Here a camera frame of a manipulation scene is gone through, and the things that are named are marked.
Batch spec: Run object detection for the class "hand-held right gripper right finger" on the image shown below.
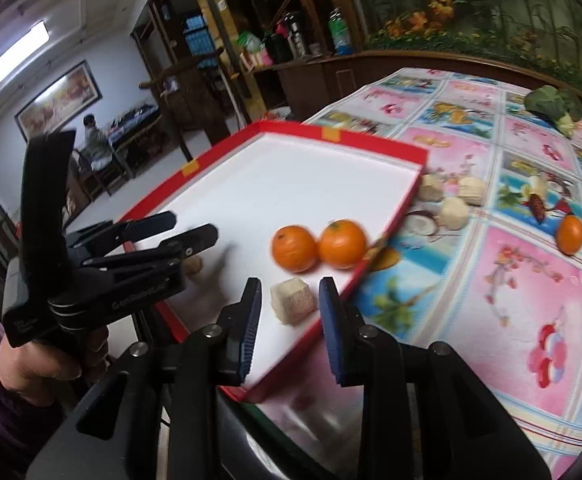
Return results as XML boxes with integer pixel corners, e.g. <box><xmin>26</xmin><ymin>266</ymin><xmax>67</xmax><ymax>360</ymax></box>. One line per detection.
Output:
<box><xmin>319</xmin><ymin>276</ymin><xmax>552</xmax><ymax>480</ymax></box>

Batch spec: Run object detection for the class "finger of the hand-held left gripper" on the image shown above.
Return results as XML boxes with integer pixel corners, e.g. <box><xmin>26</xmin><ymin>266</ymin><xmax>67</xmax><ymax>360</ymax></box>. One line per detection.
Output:
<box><xmin>84</xmin><ymin>223</ymin><xmax>220</xmax><ymax>283</ymax></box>
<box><xmin>65</xmin><ymin>211</ymin><xmax>178</xmax><ymax>257</ymax></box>

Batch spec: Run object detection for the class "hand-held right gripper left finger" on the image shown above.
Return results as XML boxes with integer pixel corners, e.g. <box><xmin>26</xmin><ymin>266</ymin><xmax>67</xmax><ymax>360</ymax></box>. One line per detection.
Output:
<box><xmin>26</xmin><ymin>276</ymin><xmax>263</xmax><ymax>480</ymax></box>

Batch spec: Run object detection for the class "beige food chunk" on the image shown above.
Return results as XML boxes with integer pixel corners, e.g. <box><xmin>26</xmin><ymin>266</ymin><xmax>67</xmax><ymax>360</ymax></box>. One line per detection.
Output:
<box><xmin>417</xmin><ymin>174</ymin><xmax>444</xmax><ymax>203</ymax></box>
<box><xmin>439</xmin><ymin>196</ymin><xmax>470</xmax><ymax>231</ymax></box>
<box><xmin>270</xmin><ymin>277</ymin><xmax>318</xmax><ymax>326</ymax></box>
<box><xmin>458</xmin><ymin>176</ymin><xmax>487</xmax><ymax>206</ymax></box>

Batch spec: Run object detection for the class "orange tangerine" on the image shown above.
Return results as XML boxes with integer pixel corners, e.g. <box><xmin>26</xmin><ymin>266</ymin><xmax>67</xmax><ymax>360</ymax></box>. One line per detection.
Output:
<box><xmin>556</xmin><ymin>214</ymin><xmax>582</xmax><ymax>255</ymax></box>
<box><xmin>271</xmin><ymin>225</ymin><xmax>319</xmax><ymax>274</ymax></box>
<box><xmin>318</xmin><ymin>219</ymin><xmax>368</xmax><ymax>270</ymax></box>

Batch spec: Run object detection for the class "red tray with white inside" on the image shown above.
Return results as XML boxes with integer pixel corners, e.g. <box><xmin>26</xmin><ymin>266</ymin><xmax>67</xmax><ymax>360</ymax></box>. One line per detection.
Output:
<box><xmin>116</xmin><ymin>120</ymin><xmax>429</xmax><ymax>404</ymax></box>

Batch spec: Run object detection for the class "person's left forearm purple sleeve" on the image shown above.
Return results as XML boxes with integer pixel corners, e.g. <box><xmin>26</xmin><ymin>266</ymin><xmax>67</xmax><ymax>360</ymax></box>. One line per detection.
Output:
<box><xmin>0</xmin><ymin>315</ymin><xmax>69</xmax><ymax>480</ymax></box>

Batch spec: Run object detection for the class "person's left hand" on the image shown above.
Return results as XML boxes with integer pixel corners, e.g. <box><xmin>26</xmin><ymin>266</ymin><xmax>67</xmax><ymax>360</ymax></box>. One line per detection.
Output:
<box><xmin>0</xmin><ymin>320</ymin><xmax>112</xmax><ymax>407</ymax></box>

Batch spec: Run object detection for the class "cluttered background table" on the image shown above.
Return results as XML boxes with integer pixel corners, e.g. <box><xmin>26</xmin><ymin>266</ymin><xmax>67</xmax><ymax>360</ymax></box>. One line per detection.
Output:
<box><xmin>105</xmin><ymin>102</ymin><xmax>164</xmax><ymax>163</ymax></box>

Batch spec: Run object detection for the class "printed pink tablecloth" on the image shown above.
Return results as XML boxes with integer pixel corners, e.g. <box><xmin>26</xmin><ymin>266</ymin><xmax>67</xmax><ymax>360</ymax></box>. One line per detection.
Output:
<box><xmin>251</xmin><ymin>67</ymin><xmax>582</xmax><ymax>480</ymax></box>

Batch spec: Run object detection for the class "ceiling tube light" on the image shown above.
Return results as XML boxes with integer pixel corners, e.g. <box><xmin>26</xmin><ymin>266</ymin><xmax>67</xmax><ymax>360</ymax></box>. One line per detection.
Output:
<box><xmin>0</xmin><ymin>20</ymin><xmax>50</xmax><ymax>84</ymax></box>

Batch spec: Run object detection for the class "stack of blue boxes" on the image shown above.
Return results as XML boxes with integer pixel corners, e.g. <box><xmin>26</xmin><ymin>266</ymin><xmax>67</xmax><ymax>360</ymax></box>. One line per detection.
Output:
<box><xmin>185</xmin><ymin>14</ymin><xmax>223</xmax><ymax>70</ymax></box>

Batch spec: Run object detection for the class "gold framed pillar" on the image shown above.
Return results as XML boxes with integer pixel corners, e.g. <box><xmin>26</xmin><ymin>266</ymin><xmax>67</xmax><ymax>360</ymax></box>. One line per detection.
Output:
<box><xmin>183</xmin><ymin>0</ymin><xmax>253</xmax><ymax>133</ymax></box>

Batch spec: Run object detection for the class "pink snack packet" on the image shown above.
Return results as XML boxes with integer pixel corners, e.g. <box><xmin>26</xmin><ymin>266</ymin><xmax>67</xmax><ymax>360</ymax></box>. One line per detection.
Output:
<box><xmin>237</xmin><ymin>31</ymin><xmax>273</xmax><ymax>71</ymax></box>

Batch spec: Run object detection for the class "black flask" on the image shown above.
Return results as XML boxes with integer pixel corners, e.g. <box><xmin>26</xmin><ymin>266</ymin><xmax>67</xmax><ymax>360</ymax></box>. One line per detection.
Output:
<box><xmin>262</xmin><ymin>22</ymin><xmax>303</xmax><ymax>63</ymax></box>

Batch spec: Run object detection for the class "green plastic bottle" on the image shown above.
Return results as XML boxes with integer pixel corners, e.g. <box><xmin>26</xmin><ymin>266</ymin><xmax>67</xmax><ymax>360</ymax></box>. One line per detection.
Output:
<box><xmin>328</xmin><ymin>7</ymin><xmax>355</xmax><ymax>56</ymax></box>

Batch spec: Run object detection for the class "green broccoli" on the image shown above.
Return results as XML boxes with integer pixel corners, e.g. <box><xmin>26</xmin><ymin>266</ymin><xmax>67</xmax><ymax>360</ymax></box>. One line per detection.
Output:
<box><xmin>524</xmin><ymin>85</ymin><xmax>582</xmax><ymax>138</ymax></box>

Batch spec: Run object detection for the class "framed wall picture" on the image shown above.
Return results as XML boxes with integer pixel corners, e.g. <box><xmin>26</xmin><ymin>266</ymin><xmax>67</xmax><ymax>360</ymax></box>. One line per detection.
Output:
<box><xmin>14</xmin><ymin>59</ymin><xmax>103</xmax><ymax>143</ymax></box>

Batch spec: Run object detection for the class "flower garden wall panel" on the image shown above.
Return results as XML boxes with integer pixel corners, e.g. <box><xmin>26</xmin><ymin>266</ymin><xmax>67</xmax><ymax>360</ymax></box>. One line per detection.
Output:
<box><xmin>341</xmin><ymin>0</ymin><xmax>582</xmax><ymax>98</ymax></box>

